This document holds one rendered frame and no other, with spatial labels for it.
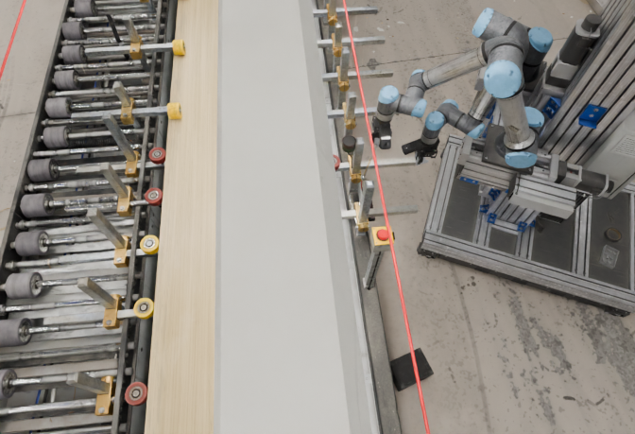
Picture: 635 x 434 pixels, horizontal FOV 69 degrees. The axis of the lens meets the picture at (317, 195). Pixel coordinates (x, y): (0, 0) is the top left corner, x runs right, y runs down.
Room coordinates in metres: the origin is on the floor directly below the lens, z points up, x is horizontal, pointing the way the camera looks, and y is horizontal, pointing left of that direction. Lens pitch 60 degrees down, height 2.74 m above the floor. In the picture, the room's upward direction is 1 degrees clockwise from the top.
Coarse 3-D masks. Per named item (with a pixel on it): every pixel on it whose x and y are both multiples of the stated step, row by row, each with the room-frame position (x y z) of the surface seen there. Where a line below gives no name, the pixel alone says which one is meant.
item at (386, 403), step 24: (336, 96) 1.83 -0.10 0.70; (336, 120) 1.66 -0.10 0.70; (336, 144) 1.55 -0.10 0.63; (360, 240) 0.93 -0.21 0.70; (360, 264) 0.80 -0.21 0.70; (360, 288) 0.69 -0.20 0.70; (384, 336) 0.48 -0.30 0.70; (384, 360) 0.37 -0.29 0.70; (384, 384) 0.28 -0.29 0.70; (384, 408) 0.19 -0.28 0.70; (384, 432) 0.10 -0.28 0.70
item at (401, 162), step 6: (366, 162) 1.27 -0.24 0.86; (372, 162) 1.27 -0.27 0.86; (378, 162) 1.27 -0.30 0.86; (384, 162) 1.27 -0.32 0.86; (390, 162) 1.27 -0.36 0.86; (396, 162) 1.28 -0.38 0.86; (402, 162) 1.28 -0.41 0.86; (408, 162) 1.28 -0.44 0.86; (414, 162) 1.28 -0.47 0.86; (342, 168) 1.24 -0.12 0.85; (348, 168) 1.24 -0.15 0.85; (360, 168) 1.25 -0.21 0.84
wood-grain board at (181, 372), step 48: (192, 0) 2.40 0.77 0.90; (192, 48) 1.99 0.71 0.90; (192, 96) 1.64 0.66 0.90; (192, 144) 1.34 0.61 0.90; (192, 192) 1.06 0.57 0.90; (192, 240) 0.82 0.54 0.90; (192, 288) 0.61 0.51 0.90; (192, 336) 0.42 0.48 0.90; (192, 384) 0.24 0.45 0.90; (192, 432) 0.08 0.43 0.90
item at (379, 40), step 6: (378, 36) 2.04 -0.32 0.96; (384, 36) 2.04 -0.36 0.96; (318, 42) 1.99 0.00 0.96; (324, 42) 1.99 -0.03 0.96; (330, 42) 1.99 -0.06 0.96; (342, 42) 1.99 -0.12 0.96; (348, 42) 2.00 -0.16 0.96; (354, 42) 2.00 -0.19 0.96; (360, 42) 2.00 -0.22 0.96; (366, 42) 2.01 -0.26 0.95; (372, 42) 2.01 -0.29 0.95; (378, 42) 2.01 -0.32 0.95; (384, 42) 2.02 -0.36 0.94
